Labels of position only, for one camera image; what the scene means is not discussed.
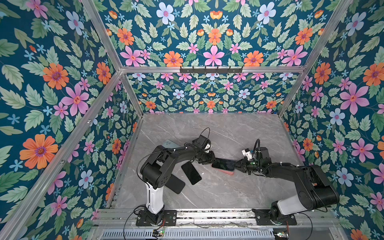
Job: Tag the pink phone case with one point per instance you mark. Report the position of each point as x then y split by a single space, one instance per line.
230 173

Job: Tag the white ventilated cable duct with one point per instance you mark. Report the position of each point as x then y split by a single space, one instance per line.
188 234

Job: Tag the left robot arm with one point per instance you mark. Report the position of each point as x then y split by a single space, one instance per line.
157 173

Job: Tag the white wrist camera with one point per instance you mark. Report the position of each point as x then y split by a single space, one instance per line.
247 154
207 147

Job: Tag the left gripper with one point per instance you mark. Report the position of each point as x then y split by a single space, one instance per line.
211 160

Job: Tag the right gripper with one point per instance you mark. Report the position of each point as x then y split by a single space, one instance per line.
243 167

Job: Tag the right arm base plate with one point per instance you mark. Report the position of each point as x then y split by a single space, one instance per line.
266 217

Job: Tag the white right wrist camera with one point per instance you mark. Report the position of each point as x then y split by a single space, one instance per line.
247 154

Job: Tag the metal hook rail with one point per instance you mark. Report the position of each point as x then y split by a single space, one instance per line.
211 70

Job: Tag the aluminium front rail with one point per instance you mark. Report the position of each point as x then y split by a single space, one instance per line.
215 217

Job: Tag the light blue phone case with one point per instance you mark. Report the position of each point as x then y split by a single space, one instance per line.
170 145

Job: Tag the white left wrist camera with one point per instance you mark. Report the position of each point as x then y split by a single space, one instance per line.
207 147

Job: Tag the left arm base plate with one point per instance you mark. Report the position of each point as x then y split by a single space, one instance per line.
163 218

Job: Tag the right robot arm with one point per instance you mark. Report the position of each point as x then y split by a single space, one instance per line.
313 189

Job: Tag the black phone case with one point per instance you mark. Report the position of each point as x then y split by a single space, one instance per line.
175 184

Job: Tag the black phone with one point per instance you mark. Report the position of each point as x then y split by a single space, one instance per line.
192 174
224 164

